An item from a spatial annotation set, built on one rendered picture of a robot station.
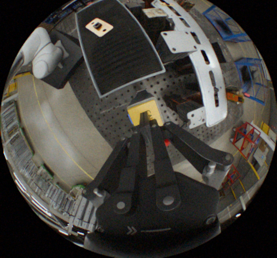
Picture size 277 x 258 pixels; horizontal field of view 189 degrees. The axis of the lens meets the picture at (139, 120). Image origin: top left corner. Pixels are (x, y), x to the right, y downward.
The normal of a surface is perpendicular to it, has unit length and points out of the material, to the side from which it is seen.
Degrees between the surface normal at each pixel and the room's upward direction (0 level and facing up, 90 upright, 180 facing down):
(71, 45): 45
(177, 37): 0
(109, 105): 0
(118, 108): 0
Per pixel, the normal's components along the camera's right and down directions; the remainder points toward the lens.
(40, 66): 0.41, 0.84
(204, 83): -0.03, 0.37
